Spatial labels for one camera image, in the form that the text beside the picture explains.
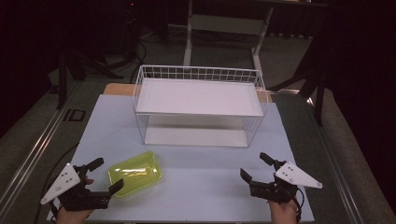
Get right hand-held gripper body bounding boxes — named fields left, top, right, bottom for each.
left=249, top=161, right=323, bottom=203

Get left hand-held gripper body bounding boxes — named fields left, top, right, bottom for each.
left=40, top=162, right=111, bottom=212

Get yellow-green plastic tray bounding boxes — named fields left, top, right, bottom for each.
left=107, top=151, right=163, bottom=198

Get white wire two-tier rack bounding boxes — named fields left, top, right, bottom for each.
left=132, top=64, right=269, bottom=148

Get person's left hand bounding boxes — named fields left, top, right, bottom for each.
left=55, top=206, right=94, bottom=224

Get person's right hand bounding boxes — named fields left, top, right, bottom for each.
left=269, top=200, right=298, bottom=224

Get light blue table mat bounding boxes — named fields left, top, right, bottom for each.
left=46, top=92, right=316, bottom=223

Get black stand legs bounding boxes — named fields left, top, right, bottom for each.
left=269, top=27, right=330, bottom=127
left=56, top=43, right=124, bottom=110

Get black cable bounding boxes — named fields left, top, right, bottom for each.
left=290, top=186, right=305, bottom=222
left=33, top=142, right=79, bottom=224
left=129, top=38, right=148, bottom=84

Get aluminium rail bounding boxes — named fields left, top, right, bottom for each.
left=0, top=79, right=82, bottom=214
left=306, top=96, right=389, bottom=224

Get white metal stand frame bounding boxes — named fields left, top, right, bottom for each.
left=182, top=0, right=275, bottom=76

